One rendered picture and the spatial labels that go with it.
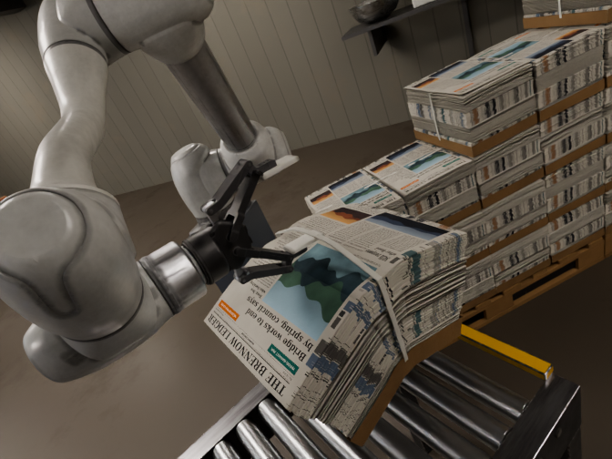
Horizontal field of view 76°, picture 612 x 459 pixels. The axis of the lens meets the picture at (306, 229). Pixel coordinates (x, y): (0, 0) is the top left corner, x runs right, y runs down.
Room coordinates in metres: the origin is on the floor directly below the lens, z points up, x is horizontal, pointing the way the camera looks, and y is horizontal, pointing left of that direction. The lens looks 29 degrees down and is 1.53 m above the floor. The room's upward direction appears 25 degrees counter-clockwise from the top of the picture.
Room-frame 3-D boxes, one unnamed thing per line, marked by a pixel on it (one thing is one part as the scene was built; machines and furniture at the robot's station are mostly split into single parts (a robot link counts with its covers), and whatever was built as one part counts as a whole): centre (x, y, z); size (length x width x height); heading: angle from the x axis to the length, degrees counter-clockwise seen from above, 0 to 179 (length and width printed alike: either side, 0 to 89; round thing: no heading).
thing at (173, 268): (0.48, 0.19, 1.28); 0.09 x 0.06 x 0.09; 26
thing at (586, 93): (1.45, -1.07, 0.86); 0.38 x 0.29 x 0.04; 5
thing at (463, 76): (1.43, -0.78, 1.06); 0.37 x 0.29 x 0.01; 7
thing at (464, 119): (1.42, -0.78, 0.95); 0.38 x 0.29 x 0.23; 7
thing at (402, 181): (1.41, -0.64, 0.42); 1.17 x 0.39 x 0.83; 95
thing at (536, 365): (0.62, -0.20, 0.81); 0.43 x 0.03 x 0.02; 26
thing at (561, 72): (1.45, -1.07, 0.95); 0.38 x 0.29 x 0.23; 5
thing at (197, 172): (1.29, 0.24, 1.17); 0.18 x 0.16 x 0.22; 86
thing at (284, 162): (0.57, 0.00, 1.33); 0.07 x 0.03 x 0.01; 116
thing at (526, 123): (1.42, -0.77, 0.86); 0.38 x 0.29 x 0.04; 7
